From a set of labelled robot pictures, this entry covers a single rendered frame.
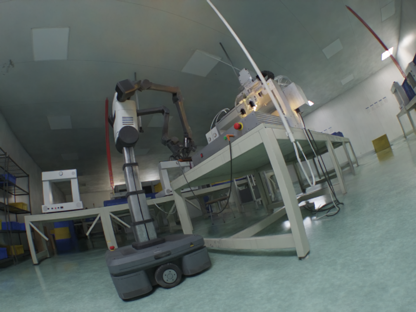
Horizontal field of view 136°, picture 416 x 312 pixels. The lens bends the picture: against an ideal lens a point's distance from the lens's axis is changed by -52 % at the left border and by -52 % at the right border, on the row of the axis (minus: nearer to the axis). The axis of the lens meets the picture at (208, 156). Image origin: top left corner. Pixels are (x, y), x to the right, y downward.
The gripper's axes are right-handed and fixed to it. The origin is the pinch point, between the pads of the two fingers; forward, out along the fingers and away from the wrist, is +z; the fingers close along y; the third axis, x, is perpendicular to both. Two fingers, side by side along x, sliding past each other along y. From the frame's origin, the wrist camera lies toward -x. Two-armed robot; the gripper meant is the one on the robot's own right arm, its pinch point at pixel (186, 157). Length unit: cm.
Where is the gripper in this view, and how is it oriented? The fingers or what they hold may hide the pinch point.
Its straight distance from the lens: 165.4
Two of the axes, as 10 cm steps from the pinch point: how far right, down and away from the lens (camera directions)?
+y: -5.6, 3.7, 7.4
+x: -8.2, -1.8, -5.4
